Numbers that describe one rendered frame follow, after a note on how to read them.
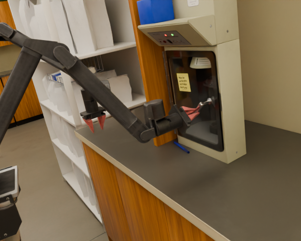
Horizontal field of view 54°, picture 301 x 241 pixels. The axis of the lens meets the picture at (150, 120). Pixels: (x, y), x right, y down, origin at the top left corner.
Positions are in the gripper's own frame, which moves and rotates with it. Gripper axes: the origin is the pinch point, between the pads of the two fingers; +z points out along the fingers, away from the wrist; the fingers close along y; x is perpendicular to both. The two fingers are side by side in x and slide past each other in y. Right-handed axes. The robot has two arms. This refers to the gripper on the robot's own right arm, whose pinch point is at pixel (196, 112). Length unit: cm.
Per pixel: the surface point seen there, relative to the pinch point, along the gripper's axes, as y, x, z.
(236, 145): -17.9, 5.2, 11.1
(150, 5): 37.7, -20.6, -5.1
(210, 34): 13.8, -26.7, 3.0
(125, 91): 74, 95, 29
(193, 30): 16.3, -27.8, -3.1
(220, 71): 4.3, -17.1, 6.0
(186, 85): 12.8, 0.5, 4.2
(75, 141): 68, 140, -14
